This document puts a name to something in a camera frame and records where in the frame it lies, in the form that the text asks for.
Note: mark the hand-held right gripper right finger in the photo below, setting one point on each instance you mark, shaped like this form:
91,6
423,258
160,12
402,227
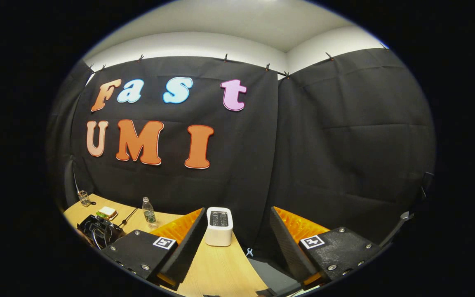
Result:
289,251

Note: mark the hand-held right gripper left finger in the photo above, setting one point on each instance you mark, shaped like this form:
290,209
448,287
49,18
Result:
184,255

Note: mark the sandwich with lettuce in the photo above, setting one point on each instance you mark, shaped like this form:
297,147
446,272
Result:
107,213

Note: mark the small white clip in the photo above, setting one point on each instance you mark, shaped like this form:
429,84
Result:
249,251

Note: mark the white toaster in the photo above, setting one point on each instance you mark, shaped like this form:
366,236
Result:
219,235

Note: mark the clear plastic water bottle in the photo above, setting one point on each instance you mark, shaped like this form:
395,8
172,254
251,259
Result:
149,214

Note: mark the dark grey chair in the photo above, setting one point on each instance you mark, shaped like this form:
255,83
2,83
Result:
69,181

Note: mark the black backdrop cloth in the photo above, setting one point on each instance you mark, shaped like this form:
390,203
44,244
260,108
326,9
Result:
324,144

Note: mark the row of black cloth clips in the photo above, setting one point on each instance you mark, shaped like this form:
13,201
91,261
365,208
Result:
267,67

